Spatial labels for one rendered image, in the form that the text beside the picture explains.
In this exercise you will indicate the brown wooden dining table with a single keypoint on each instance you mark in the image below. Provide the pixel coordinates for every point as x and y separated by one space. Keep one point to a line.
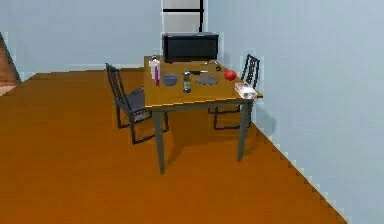
200 91

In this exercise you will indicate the grey metal shaker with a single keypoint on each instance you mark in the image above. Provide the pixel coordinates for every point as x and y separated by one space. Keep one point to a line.
187 82

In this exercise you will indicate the grey round plate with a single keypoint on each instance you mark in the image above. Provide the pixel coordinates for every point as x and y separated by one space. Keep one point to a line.
206 80

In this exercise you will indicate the grey bowl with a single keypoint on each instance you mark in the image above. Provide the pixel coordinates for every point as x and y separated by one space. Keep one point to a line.
169 79

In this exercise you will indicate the grey spoon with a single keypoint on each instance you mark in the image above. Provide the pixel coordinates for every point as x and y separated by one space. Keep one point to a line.
213 64

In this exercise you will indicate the red apple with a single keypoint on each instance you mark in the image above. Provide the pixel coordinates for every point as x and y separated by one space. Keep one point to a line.
230 75

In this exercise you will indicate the white bottle with magenta label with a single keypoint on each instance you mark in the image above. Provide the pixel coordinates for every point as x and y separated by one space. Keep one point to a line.
155 70

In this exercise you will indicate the white and pink box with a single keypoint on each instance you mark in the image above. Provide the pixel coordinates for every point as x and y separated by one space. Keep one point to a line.
245 90

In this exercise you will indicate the black television set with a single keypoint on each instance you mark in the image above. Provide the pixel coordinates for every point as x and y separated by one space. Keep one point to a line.
190 47

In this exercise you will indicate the black dining chair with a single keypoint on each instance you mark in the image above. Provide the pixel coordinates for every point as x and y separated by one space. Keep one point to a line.
128 100
250 70

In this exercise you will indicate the white framed window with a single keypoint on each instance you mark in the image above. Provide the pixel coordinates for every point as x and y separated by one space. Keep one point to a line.
182 16

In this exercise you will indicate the brown wooden door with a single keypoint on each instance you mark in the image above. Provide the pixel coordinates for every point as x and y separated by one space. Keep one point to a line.
6 66

